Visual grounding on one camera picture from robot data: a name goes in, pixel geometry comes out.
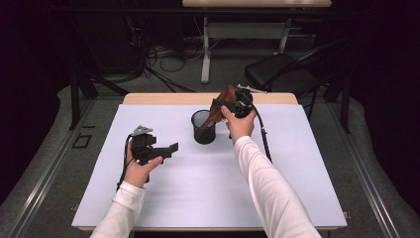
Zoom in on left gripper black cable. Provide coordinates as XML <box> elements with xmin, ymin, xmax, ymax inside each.
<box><xmin>116</xmin><ymin>133</ymin><xmax>135</xmax><ymax>192</ymax></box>

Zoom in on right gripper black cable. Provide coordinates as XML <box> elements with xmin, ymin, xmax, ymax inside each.
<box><xmin>249</xmin><ymin>102</ymin><xmax>273</xmax><ymax>164</ymax></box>

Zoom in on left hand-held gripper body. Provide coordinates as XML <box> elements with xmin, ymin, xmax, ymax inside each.
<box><xmin>131</xmin><ymin>125</ymin><xmax>162</xmax><ymax>166</ymax></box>

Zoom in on person's right hand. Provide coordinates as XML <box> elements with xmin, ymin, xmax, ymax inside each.
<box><xmin>220</xmin><ymin>105</ymin><xmax>258</xmax><ymax>145</ymax></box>

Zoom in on light wooden table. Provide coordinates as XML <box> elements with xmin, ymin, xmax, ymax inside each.
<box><xmin>71</xmin><ymin>92</ymin><xmax>349</xmax><ymax>232</ymax></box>

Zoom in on person's left hand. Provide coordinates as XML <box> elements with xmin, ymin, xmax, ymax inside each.
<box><xmin>123</xmin><ymin>140</ymin><xmax>163</xmax><ymax>188</ymax></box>

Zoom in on bundle of floor cables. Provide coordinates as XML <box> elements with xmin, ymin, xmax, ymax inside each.
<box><xmin>125</xmin><ymin>16</ymin><xmax>199</xmax><ymax>93</ymax></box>

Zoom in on black folding chair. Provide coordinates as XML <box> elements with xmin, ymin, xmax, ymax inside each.
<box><xmin>245</xmin><ymin>38</ymin><xmax>351</xmax><ymax>123</ymax></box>

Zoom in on black mesh cup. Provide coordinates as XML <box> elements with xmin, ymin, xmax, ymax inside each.
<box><xmin>190</xmin><ymin>109</ymin><xmax>217</xmax><ymax>146</ymax></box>

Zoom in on brown wooden scoop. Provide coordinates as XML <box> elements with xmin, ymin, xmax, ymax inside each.
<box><xmin>197</xmin><ymin>84</ymin><xmax>238</xmax><ymax>131</ymax></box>

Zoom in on white-framed desk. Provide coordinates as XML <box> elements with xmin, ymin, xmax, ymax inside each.
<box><xmin>181</xmin><ymin>0</ymin><xmax>333</xmax><ymax>84</ymax></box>

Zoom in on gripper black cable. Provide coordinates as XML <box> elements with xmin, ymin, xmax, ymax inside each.
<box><xmin>116</xmin><ymin>133</ymin><xmax>135</xmax><ymax>192</ymax></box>
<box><xmin>249</xmin><ymin>102</ymin><xmax>273</xmax><ymax>164</ymax></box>

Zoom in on black metal stand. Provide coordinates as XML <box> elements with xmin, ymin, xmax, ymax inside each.
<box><xmin>68</xmin><ymin>68</ymin><xmax>130</xmax><ymax>132</ymax></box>
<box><xmin>323</xmin><ymin>72</ymin><xmax>352</xmax><ymax>135</ymax></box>

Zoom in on metal floor rail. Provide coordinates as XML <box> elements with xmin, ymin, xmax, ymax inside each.
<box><xmin>326</xmin><ymin>102</ymin><xmax>400</xmax><ymax>238</ymax></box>
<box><xmin>6</xmin><ymin>98</ymin><xmax>97</xmax><ymax>238</ymax></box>

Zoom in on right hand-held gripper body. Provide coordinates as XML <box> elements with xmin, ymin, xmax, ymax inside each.
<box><xmin>231</xmin><ymin>84</ymin><xmax>267</xmax><ymax>119</ymax></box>

